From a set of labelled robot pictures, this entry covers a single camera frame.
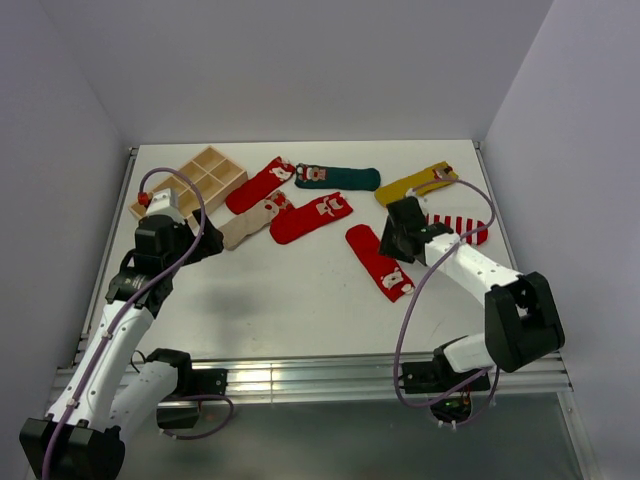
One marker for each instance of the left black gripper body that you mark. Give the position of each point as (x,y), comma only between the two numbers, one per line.
(180,249)

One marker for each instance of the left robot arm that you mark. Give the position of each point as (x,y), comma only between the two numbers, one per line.
(84,433)

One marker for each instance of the wooden compartment tray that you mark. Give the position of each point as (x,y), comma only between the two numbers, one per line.
(215,175)

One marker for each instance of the red sock with santa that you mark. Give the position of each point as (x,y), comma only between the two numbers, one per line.
(390,279)

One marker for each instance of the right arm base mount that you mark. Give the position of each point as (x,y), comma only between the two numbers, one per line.
(434,377)

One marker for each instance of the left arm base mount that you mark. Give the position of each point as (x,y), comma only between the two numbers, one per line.
(177,415)

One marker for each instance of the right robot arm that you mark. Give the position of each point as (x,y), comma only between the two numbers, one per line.
(521,320)

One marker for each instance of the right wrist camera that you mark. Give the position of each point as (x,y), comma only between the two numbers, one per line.
(414,194)

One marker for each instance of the dark green sock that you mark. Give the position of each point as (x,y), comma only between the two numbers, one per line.
(326,177)

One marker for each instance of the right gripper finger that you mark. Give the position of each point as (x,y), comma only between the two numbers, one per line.
(389,247)
(406,214)

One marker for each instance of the red sock centre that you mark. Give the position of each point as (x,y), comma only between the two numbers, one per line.
(320,212)

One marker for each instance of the red sock upper left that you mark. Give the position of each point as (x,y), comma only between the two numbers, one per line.
(277,172)

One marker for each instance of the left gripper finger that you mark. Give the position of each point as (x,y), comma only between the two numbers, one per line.
(210,239)
(192,239)

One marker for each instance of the yellow sock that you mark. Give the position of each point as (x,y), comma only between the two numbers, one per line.
(431,178)

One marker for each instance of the red white striped sock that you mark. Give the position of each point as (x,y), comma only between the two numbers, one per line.
(462,225)

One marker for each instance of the aluminium front rail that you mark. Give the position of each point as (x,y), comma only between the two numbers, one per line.
(357,378)

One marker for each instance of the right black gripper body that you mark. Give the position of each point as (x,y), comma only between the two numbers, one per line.
(391,244)

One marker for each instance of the beige sock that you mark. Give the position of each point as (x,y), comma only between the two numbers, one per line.
(256,218)

